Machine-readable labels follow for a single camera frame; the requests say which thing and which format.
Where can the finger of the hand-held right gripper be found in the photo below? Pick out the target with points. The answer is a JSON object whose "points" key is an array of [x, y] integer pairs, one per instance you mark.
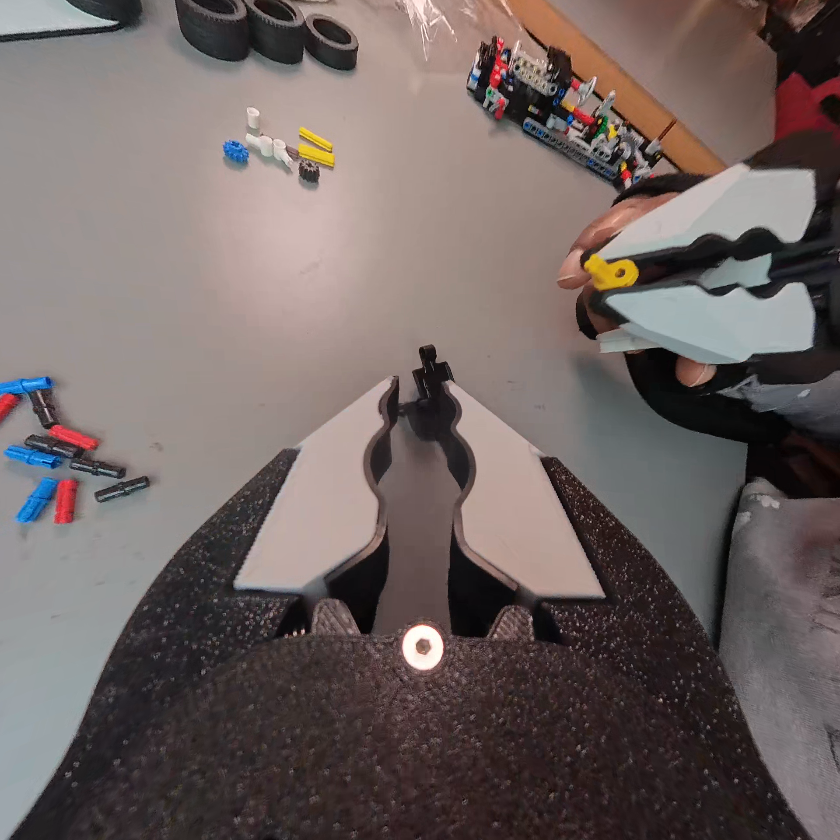
{"points": [[722, 321], [735, 203]]}

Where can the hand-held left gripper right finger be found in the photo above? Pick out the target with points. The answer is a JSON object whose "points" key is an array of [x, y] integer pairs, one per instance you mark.
{"points": [[525, 525]]}

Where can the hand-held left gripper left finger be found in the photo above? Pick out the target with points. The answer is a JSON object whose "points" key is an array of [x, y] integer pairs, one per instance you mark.
{"points": [[308, 525]]}

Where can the black yellow toy joint piece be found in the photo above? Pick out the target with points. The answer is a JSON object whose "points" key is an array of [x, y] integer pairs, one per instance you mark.
{"points": [[607, 272]]}

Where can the black curved toy roof assembly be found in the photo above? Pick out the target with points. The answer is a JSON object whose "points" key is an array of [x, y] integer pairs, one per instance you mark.
{"points": [[426, 387]]}

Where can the toy brick car chassis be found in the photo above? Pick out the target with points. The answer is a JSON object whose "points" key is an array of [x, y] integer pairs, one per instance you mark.
{"points": [[531, 85]]}

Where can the yellow toy connector piece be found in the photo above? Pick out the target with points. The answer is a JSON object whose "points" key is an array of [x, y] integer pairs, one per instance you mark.
{"points": [[318, 157]]}

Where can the grey desk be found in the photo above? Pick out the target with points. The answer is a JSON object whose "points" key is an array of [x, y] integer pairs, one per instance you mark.
{"points": [[197, 295]]}

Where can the person's right hand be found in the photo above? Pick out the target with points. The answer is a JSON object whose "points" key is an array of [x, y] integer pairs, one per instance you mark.
{"points": [[590, 243]]}

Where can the red plastic stool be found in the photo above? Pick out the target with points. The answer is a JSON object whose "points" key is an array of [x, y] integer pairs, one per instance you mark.
{"points": [[807, 108]]}

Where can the adjacent grey table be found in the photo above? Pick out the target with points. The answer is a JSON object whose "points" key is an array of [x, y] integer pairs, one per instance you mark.
{"points": [[656, 52]]}

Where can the pile of small connector pins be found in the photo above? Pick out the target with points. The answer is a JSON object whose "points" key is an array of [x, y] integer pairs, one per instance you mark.
{"points": [[72, 436]]}

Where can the person's grey patterned sweatshirt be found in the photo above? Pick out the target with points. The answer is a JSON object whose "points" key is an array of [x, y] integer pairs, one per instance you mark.
{"points": [[787, 623]]}

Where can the small black toy gear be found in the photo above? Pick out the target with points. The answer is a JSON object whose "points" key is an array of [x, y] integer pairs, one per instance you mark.
{"points": [[309, 172]]}

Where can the clear plastic bag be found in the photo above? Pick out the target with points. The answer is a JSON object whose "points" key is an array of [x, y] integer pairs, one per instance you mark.
{"points": [[426, 19]]}

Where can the small blue toy gear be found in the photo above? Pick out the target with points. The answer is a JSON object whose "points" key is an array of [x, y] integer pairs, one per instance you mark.
{"points": [[235, 152]]}

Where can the white toy connector piece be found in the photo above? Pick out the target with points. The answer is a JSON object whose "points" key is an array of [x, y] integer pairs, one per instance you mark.
{"points": [[262, 144]]}

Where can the yellow toy axle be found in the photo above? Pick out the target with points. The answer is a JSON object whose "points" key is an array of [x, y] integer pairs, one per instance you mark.
{"points": [[315, 139]]}

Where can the small white toy piece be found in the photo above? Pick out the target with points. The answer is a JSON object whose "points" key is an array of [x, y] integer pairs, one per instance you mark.
{"points": [[254, 118]]}

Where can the white metal book stand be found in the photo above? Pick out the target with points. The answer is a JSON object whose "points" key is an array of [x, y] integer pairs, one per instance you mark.
{"points": [[39, 19]]}

